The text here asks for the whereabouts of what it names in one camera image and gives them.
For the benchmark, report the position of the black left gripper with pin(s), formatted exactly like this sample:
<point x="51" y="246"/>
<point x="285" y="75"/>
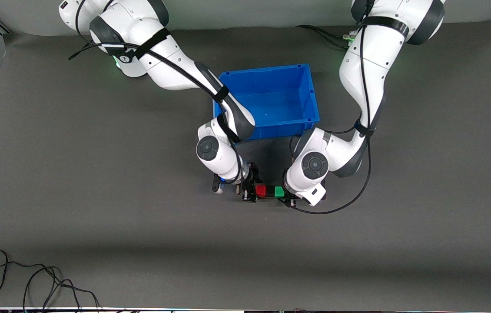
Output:
<point x="287" y="200"/>

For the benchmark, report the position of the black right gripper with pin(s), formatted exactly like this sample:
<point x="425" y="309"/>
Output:
<point x="249" y="184"/>

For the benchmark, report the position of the small red cube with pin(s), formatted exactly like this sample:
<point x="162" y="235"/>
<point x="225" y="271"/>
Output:
<point x="261" y="191"/>

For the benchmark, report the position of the small green cube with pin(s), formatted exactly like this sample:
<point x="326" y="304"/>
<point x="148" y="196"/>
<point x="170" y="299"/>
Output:
<point x="279" y="191"/>

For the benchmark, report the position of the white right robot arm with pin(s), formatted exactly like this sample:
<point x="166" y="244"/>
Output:
<point x="163" y="65"/>

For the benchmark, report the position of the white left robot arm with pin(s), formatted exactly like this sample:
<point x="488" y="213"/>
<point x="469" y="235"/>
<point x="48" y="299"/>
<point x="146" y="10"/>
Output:
<point x="371" y="65"/>

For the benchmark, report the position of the dark grey table mat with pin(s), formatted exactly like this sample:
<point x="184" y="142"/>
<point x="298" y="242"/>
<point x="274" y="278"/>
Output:
<point x="245" y="261"/>

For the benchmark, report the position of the blue plastic storage bin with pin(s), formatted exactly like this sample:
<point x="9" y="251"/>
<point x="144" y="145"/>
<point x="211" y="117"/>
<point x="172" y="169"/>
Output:
<point x="280" y="95"/>

